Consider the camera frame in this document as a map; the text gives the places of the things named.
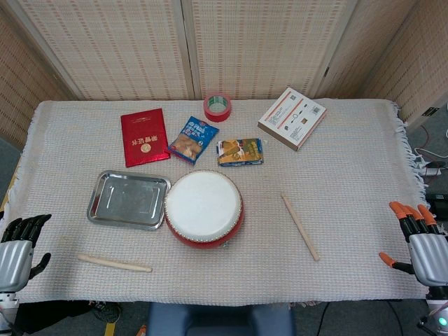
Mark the right orange-tipped silver robot hand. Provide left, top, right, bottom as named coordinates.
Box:
left=379, top=201, right=448, bottom=288

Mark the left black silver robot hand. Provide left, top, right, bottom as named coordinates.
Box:
left=0, top=213, right=53, bottom=293

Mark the wooden drumstick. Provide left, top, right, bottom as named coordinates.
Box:
left=77, top=253, right=153, bottom=274
left=281, top=194, right=321, bottom=262

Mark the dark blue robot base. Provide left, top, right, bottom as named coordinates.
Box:
left=146, top=301, right=297, bottom=336

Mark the stainless steel tray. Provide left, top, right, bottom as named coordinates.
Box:
left=86, top=169, right=172, bottom=232

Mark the red drum with white head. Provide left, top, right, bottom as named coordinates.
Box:
left=163, top=169, right=244, bottom=250

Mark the black box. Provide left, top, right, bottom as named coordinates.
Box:
left=425, top=192, right=448, bottom=213

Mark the black sneaker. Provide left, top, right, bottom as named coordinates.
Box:
left=91, top=301, right=122, bottom=325

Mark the white woven tablecloth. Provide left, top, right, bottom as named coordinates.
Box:
left=0, top=99, right=438, bottom=305

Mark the red certificate booklet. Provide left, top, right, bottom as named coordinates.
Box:
left=120, top=108, right=172, bottom=169

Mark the white orange cardboard box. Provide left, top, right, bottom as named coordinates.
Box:
left=257, top=87, right=328, bottom=152

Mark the blue snack packet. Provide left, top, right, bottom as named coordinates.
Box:
left=167, top=115, right=221, bottom=166

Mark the yellow blue biscuit packet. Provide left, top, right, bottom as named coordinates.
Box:
left=215, top=137, right=267, bottom=168

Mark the bamboo folding screen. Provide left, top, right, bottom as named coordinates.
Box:
left=0, top=0, right=448, bottom=148

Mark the red tape roll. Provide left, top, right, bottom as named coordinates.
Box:
left=203, top=92, right=232, bottom=123

